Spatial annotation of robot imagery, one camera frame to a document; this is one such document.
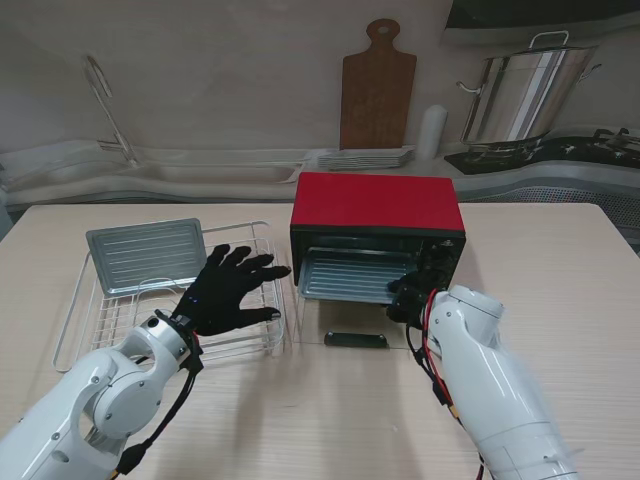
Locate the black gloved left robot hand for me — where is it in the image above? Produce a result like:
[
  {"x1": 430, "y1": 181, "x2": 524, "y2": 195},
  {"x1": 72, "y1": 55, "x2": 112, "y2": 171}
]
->
[{"x1": 172, "y1": 243, "x2": 294, "y2": 337}]

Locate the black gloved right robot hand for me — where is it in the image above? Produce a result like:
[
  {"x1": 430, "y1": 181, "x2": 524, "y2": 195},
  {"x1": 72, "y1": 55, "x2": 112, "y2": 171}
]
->
[{"x1": 387, "y1": 269, "x2": 444, "y2": 296}]

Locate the ribbed metal baking tray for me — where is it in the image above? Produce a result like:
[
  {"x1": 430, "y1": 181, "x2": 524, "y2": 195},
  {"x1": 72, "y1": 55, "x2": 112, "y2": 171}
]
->
[
  {"x1": 85, "y1": 216, "x2": 206, "y2": 296},
  {"x1": 296, "y1": 246, "x2": 420, "y2": 307}
]

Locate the red black toaster oven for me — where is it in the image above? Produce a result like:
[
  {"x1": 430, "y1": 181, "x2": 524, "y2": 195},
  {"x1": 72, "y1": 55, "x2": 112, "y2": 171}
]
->
[{"x1": 289, "y1": 173, "x2": 469, "y2": 304}]

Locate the steel kitchen sink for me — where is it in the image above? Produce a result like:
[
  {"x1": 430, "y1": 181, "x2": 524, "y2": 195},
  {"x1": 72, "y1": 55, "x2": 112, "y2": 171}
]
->
[{"x1": 49, "y1": 162, "x2": 301, "y2": 185}]

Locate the stack of white plates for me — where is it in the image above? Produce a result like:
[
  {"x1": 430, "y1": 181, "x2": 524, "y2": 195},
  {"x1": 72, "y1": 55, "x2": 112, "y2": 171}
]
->
[{"x1": 317, "y1": 146, "x2": 417, "y2": 171}]

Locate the white paper towel roll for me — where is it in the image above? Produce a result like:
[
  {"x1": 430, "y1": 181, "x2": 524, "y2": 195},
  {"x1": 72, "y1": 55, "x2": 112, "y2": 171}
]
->
[{"x1": 417, "y1": 104, "x2": 448, "y2": 161}]

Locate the brown wooden cutting board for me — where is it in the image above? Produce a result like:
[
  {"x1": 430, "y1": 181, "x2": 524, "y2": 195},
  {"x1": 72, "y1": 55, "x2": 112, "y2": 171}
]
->
[{"x1": 339, "y1": 18, "x2": 419, "y2": 151}]

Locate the chrome kitchen faucet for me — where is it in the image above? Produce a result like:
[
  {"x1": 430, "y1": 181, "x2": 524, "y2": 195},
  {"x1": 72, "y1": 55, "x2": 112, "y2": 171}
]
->
[{"x1": 82, "y1": 54, "x2": 141, "y2": 167}]

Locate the black gas stove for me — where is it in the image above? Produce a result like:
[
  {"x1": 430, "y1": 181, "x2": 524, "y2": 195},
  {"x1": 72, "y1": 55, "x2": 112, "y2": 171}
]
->
[{"x1": 443, "y1": 127, "x2": 640, "y2": 176}]

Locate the tall steel stock pot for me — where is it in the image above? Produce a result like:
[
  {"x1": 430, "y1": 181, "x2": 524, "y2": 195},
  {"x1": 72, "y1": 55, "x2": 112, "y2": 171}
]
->
[{"x1": 455, "y1": 30, "x2": 604, "y2": 146}]

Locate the dark range hood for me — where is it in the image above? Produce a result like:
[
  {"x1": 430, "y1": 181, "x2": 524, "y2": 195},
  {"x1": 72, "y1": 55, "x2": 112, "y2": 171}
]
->
[{"x1": 439, "y1": 0, "x2": 640, "y2": 49}]

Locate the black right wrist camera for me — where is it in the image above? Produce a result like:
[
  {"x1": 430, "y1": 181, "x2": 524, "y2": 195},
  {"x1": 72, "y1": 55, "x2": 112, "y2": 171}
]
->
[{"x1": 385, "y1": 289, "x2": 431, "y2": 325}]

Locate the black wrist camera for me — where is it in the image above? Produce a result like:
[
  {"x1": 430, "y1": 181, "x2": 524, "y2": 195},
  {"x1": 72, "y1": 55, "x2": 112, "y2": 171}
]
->
[
  {"x1": 385, "y1": 289, "x2": 431, "y2": 325},
  {"x1": 183, "y1": 339, "x2": 204, "y2": 374}
]

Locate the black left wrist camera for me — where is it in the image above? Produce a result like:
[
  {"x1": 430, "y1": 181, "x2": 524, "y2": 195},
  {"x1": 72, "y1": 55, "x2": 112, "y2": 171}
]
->
[{"x1": 183, "y1": 339, "x2": 204, "y2": 374}]

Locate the white wire dish rack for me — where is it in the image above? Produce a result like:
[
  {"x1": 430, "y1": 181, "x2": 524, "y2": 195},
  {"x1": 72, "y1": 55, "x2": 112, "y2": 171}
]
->
[{"x1": 52, "y1": 221, "x2": 292, "y2": 374}]

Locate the red black right arm cable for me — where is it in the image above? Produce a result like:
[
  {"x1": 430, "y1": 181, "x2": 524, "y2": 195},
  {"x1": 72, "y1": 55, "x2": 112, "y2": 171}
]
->
[{"x1": 405, "y1": 292, "x2": 464, "y2": 426}]

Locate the red black arm cable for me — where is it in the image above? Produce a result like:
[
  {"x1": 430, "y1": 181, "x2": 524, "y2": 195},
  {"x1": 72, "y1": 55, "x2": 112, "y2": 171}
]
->
[
  {"x1": 405, "y1": 292, "x2": 464, "y2": 426},
  {"x1": 112, "y1": 324, "x2": 204, "y2": 476}
]

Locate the red black left arm cable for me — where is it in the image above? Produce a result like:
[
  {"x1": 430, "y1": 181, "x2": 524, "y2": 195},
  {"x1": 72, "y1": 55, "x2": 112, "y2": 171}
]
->
[{"x1": 112, "y1": 324, "x2": 204, "y2": 476}]

